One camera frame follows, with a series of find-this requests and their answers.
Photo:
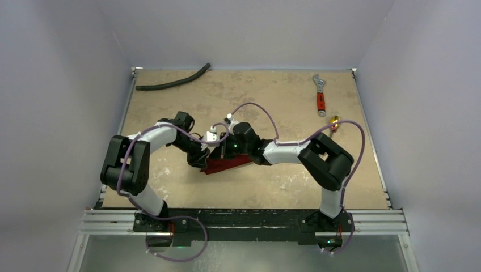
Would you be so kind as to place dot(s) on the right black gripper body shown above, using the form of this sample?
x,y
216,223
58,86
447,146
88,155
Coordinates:
x,y
224,151

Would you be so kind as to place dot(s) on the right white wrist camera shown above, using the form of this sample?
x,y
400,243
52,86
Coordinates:
x,y
231,122

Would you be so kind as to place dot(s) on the aluminium rail frame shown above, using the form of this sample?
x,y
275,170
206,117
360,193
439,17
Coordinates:
x,y
278,104

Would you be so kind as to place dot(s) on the black foam tube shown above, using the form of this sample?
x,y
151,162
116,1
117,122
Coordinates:
x,y
176,83

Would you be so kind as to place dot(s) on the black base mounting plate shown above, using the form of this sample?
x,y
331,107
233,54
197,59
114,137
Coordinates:
x,y
304,226

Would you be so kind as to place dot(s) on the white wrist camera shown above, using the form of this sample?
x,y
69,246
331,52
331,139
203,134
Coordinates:
x,y
210,138
231,122

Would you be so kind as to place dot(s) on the adjustable wrench red handle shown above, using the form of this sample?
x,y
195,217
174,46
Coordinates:
x,y
321,105

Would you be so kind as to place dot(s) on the dark red cloth napkin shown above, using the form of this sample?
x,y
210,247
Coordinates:
x,y
219,165

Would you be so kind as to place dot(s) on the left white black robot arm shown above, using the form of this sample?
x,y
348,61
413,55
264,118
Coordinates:
x,y
127,162

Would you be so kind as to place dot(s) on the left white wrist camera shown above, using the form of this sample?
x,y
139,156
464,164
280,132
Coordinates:
x,y
210,138

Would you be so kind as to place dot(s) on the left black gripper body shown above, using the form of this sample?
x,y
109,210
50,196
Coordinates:
x,y
193,148

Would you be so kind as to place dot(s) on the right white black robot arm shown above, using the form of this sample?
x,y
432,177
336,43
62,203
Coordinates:
x,y
327,162

